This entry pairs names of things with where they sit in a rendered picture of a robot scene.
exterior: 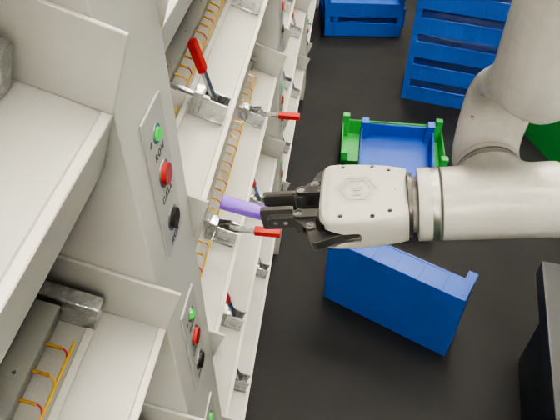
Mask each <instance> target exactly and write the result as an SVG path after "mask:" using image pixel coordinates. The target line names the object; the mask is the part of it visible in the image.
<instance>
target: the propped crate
mask: <svg viewBox="0 0 560 420"><path fill-rule="evenodd" d="M435 127H436V126H435V122H428V123H427V126H426V127H417V126H404V125H392V124H381V123H369V117H363V118H362V124H361V129H360V137H359V151H358V165H381V166H390V167H397V168H406V173H411V174H412V178H415V177H416V168H430V167H434V130H435Z"/></svg>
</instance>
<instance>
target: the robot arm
mask: <svg viewBox="0 0 560 420"><path fill-rule="evenodd" d="M558 121H560V0H512V3H511V6H510V9H509V12H508V15H507V21H506V23H505V26H504V29H503V33H502V38H501V41H500V44H499V47H498V50H497V56H496V58H495V61H494V63H493V64H492V65H490V66H489V67H486V68H485V69H483V70H482V71H481V72H480V73H479V74H478V75H477V76H476V77H475V78H474V79H473V80H472V82H471V84H470V86H469V88H468V90H467V92H466V95H465V98H464V100H463V103H462V108H461V112H460V115H459V119H458V122H457V127H456V131H455V135H454V139H453V145H452V166H447V167H417V168H416V177H412V174H411V173H410V172H406V168H400V167H390V166H381V165H334V166H329V167H326V168H325V170H324V171H323V172H319V173H318V174H317V176H316V177H315V178H314V179H313V181H312V182H310V183H309V184H308V185H306V186H301V187H297V188H296V192H295V191H279V192H264V193H263V195H262V198H263V201H264V205H265V206H266V207H261V208H260V216H261V219H262V225H263V227H264V228H265V229H280V228H296V231H297V232H298V233H303V234H304V235H306V236H307V237H308V238H309V241H310V243H311V244H312V248H313V249H314V250H319V249H322V248H326V247H328V248H370V247H377V246H383V245H389V244H394V243H401V242H405V241H409V238H413V234H414V233H416V232H417V235H418V241H450V240H481V239H511V238H560V162H559V161H543V162H526V161H523V160H521V158H520V155H519V149H520V144H521V141H522V139H523V134H524V133H525V131H526V128H527V126H528V124H529V123H534V124H549V123H556V122H558ZM317 197H318V199H315V198H317ZM299 208H301V209H299ZM311 219H316V222H314V221H312V220H311Z"/></svg>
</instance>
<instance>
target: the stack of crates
mask: <svg viewBox="0 0 560 420"><path fill-rule="evenodd" d="M511 3H512V0H417V9H416V13H415V18H414V24H413V28H412V37H411V42H410V47H409V52H408V57H407V66H406V71H405V75H404V80H403V85H402V94H401V98H406V99H410V100H414V101H419V102H423V103H431V104H435V105H439V106H444V107H449V108H456V109H461V108H462V105H463V100H464V98H465V95H466V92H467V90H468V88H469V86H470V84H471V82H472V80H473V79H474V78H475V77H476V76H477V75H478V74H479V73H480V72H481V71H482V70H483V69H485V68H487V67H489V66H490V65H492V64H493V63H494V61H495V58H496V56H497V52H498V47H499V44H500V41H501V38H502V35H503V29H504V26H505V23H506V21H507V17H508V12H509V9H510V6H511Z"/></svg>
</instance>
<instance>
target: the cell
mask: <svg viewBox="0 0 560 420"><path fill-rule="evenodd" d="M262 207H266V206H263V205H261V204H257V203H254V202H249V201H246V200H242V199H239V198H236V197H230V196H228V195H224V194H223V195H222V201H221V204H220V208H219V209H222V210H225V211H228V212H231V213H236V214H240V215H243V216H246V217H250V218H255V219H258V220H261V221H262V219H261V216H260V208H262Z"/></svg>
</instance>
